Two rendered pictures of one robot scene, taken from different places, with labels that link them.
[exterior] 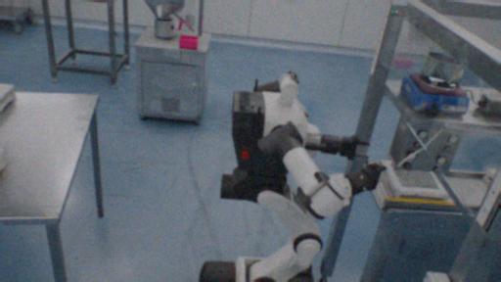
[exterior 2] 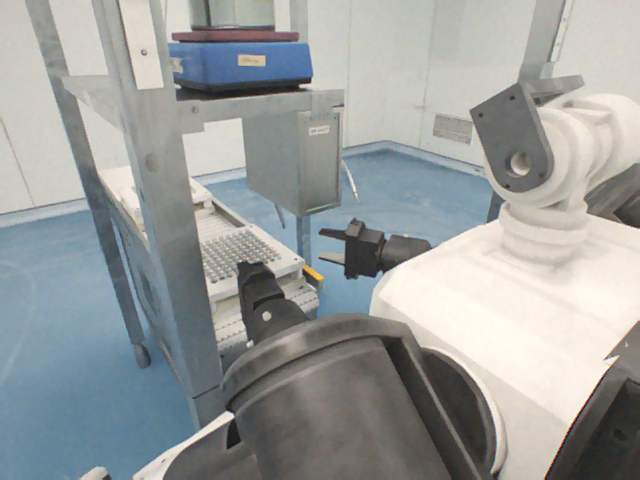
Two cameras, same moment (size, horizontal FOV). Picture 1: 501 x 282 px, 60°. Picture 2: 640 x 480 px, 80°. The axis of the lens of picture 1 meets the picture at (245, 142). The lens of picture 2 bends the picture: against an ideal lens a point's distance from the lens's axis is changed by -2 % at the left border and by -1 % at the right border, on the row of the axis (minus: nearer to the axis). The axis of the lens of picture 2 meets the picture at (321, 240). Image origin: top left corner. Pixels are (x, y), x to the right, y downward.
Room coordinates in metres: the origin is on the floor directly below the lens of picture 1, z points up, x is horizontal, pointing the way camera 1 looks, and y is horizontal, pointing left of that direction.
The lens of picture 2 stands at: (1.89, -0.01, 1.43)
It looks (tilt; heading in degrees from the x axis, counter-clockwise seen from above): 28 degrees down; 237
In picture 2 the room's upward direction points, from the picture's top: straight up
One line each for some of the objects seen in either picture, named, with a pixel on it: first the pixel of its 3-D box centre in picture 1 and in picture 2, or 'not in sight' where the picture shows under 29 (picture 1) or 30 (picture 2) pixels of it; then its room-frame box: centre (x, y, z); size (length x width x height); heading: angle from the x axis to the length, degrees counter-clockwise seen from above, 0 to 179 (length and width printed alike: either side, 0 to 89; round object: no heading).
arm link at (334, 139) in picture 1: (341, 146); (268, 316); (1.71, -0.43, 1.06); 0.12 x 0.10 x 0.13; 86
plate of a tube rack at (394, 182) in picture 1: (413, 177); (232, 258); (1.65, -0.77, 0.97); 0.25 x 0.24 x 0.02; 4
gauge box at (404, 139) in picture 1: (425, 143); (290, 151); (1.52, -0.71, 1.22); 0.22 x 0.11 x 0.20; 94
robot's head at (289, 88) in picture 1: (288, 89); (562, 162); (1.59, -0.14, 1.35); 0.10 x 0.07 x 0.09; 4
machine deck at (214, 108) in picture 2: not in sight; (183, 91); (1.67, -0.89, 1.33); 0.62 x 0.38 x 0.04; 94
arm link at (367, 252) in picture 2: (363, 180); (378, 254); (1.45, -0.49, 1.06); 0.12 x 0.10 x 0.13; 126
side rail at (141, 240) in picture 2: not in sight; (126, 218); (1.82, -1.25, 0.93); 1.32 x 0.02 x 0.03; 94
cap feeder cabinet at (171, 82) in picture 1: (174, 76); not in sight; (3.90, 0.76, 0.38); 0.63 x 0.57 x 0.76; 92
